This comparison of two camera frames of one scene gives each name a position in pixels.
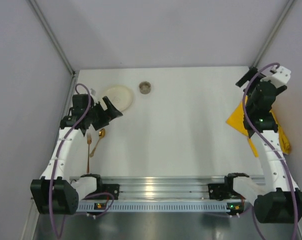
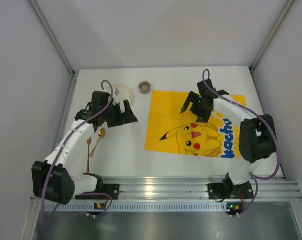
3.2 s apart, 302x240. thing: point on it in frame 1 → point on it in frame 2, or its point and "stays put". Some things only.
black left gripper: (101, 116) → (118, 116)
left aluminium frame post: (52, 36) stays put
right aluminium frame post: (287, 8) stays put
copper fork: (89, 140) stays put
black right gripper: (244, 78) → (199, 107)
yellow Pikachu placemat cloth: (237, 119) → (170, 130)
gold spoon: (101, 134) stays put
